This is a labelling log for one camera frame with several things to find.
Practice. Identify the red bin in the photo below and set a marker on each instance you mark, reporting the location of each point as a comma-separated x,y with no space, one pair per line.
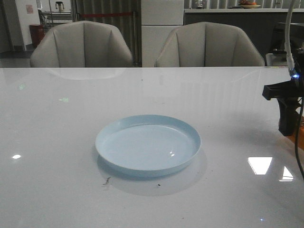
37,34

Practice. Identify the red barrier belt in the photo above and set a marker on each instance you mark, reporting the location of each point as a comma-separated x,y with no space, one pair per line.
106,15

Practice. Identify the orange toy corn cob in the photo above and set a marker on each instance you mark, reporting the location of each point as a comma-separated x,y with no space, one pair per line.
300,137

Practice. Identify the beige chair on right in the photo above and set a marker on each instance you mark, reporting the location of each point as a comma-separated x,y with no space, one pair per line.
207,44

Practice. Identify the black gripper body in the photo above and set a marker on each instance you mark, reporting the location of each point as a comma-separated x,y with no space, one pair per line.
292,88

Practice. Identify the fruit bowl on counter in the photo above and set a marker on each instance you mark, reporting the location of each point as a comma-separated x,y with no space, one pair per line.
246,4

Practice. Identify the beige chair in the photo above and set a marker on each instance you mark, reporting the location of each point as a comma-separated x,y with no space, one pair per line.
82,44
207,44

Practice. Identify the beige chair on left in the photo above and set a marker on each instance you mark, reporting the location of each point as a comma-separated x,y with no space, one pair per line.
82,44

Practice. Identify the white cabinet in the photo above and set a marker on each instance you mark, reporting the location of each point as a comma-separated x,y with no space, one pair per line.
158,19

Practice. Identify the light blue round plate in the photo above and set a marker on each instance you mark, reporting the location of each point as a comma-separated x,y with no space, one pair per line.
148,145

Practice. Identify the dark armchair at right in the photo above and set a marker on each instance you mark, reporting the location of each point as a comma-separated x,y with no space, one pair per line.
277,55

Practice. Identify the grey counter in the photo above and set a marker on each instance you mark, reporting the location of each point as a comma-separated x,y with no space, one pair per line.
257,23

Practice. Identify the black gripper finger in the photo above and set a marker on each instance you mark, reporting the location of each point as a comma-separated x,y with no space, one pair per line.
288,115

